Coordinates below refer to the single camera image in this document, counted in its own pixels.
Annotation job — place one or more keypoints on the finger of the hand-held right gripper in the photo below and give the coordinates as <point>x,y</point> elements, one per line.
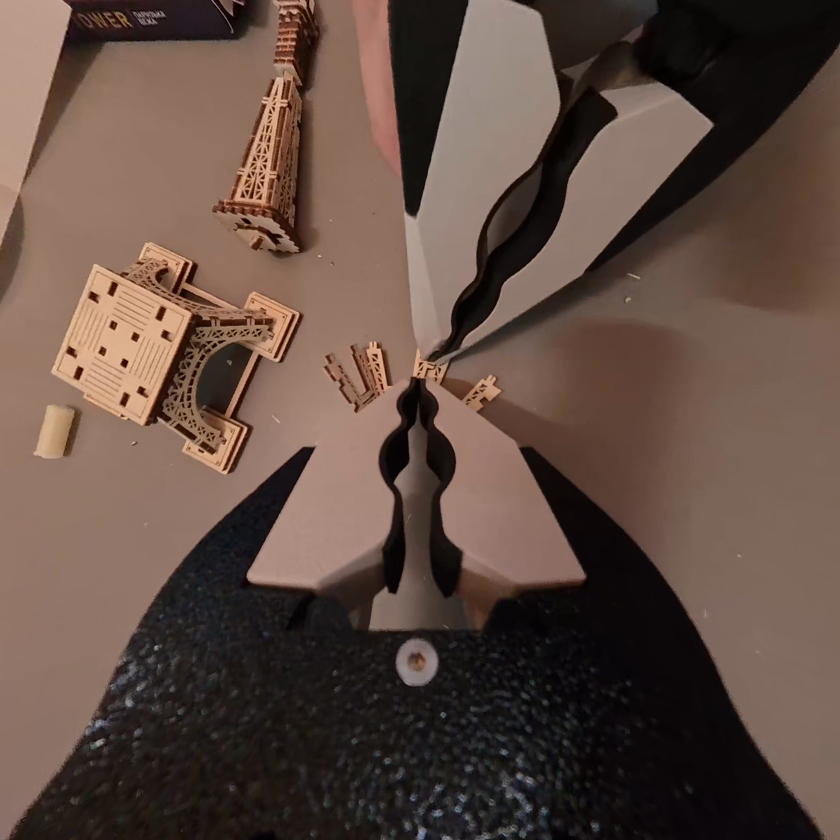
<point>623,164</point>
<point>485,118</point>

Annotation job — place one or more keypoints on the folded instruction leaflet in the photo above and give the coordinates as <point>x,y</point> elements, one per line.
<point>26,79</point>

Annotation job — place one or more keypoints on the purple puzzle box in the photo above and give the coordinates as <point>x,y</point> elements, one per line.
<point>164,16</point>

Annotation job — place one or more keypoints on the pale wax stick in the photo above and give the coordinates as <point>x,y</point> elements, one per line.
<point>54,430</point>

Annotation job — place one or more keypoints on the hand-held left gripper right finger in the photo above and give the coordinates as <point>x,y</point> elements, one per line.
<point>518,518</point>

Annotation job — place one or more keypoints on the wooden tower spire model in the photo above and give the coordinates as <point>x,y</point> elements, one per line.
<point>269,144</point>

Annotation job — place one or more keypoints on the wooden tower base model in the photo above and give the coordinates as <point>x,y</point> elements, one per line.
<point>124,341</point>

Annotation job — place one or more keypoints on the person's right hand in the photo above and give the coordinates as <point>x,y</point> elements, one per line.
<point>377,65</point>

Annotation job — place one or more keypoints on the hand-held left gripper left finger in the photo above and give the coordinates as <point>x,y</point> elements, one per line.
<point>328,518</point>

